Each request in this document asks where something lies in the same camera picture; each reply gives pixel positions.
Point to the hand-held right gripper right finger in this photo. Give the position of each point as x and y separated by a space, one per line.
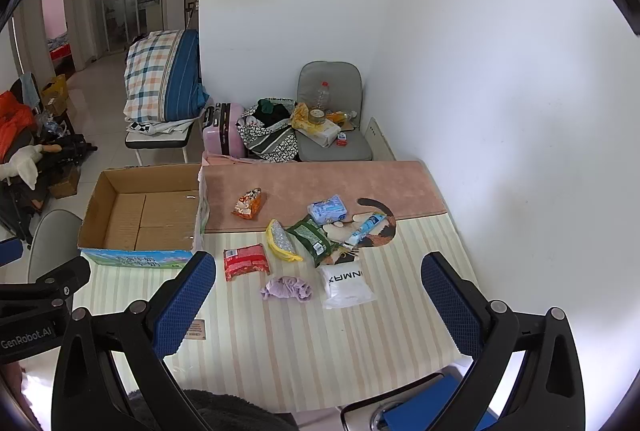
450 306

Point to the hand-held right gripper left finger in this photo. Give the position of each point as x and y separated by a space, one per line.
185 306

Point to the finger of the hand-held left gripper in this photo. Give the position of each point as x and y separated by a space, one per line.
10 252
62 276

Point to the red snack packet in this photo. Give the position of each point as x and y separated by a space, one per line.
245 262

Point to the purple cloth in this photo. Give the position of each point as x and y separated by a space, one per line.
287 288

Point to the white soft packet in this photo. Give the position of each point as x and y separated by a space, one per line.
347 286

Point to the light blue long packet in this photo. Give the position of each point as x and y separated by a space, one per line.
367 228

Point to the yellow silver sponge pack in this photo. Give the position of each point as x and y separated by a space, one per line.
281 241

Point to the orange snack bag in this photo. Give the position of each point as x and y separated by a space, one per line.
248 203

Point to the green snack packet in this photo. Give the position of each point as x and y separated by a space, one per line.
312 240

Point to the blue tissue pack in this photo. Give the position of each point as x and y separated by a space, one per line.
327 209

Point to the small brown tag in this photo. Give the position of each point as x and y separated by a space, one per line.
195 330

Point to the grey round chair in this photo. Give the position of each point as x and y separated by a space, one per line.
52 238

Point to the white plush goose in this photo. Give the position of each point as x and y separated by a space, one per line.
22 166

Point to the small brown cardboard box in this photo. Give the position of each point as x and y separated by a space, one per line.
65 183

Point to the blue stool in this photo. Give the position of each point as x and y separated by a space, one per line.
430 406

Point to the dark fuzzy cloth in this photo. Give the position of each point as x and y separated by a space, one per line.
220 411

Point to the orange cloth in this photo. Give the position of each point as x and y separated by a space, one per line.
14 121

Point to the yellow box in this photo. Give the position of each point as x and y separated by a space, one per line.
55 93

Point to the white metal bench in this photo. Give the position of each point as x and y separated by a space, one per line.
160 141

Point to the white board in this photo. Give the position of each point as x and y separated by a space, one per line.
381 140

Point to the pink suitcase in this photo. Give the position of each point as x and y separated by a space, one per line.
222 128

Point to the black white patterned bag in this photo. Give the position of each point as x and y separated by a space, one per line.
267 138

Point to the small red box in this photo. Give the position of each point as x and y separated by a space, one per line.
342 141

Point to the white wrapped package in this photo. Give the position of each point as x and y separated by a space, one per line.
325 132

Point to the dark green cloth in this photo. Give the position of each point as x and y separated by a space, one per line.
272 108

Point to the plaid folded bedding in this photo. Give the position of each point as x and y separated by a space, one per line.
150 76

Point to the yellow plastic bag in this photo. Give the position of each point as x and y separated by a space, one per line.
301 115

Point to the blue striped pillow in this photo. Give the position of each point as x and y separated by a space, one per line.
186 76

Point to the tape roll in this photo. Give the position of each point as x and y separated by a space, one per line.
316 115

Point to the clear plastic bottle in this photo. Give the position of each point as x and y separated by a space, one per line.
324 96

